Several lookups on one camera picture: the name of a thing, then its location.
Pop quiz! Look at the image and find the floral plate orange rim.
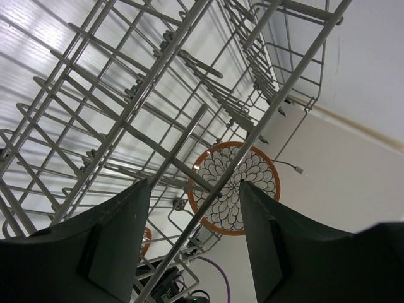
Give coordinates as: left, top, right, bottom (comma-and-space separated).
193, 141, 281, 236
141, 227, 153, 256

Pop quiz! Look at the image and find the floral plate orange rim front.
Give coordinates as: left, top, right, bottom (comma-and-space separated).
141, 227, 153, 256

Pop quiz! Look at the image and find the black cable with grey plug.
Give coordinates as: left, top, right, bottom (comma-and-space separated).
273, 159, 306, 175

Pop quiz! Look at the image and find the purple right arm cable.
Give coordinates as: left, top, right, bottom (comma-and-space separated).
197, 256, 233, 303

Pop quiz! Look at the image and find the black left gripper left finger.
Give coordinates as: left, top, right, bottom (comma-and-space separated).
1, 180, 151, 302

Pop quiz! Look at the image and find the grey wire dish rack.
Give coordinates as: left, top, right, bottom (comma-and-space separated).
1, 1, 349, 302

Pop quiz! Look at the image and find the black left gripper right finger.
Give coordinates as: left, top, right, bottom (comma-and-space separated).
240, 181, 403, 302

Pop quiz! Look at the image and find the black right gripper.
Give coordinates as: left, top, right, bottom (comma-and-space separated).
136, 260, 210, 302

